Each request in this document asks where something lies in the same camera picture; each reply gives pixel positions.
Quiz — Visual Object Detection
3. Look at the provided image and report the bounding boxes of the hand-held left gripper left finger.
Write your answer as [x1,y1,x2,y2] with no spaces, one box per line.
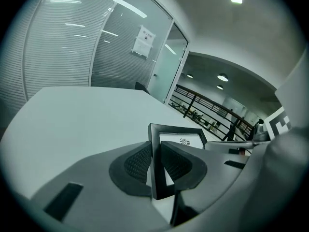
[30,140,170,230]

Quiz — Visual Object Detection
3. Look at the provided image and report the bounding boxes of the black metal railing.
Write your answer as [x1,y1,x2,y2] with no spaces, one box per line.
[169,84,257,142]

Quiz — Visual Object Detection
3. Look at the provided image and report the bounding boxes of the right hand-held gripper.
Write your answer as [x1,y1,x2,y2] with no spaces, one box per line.
[204,54,309,151]

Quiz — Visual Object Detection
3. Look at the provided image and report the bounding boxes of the white table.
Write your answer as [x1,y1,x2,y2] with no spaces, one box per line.
[0,86,219,203]

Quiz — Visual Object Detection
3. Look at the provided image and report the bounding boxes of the glass door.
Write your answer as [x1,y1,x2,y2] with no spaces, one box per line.
[146,20,190,104]

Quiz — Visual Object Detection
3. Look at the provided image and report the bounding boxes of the white paper sign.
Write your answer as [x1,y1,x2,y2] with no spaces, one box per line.
[131,25,156,58]

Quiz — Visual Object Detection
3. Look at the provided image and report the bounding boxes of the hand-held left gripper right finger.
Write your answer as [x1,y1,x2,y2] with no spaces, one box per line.
[161,140,250,214]

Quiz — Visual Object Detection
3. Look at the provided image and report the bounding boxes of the black picture frame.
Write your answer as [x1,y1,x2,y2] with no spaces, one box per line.
[147,123,208,227]

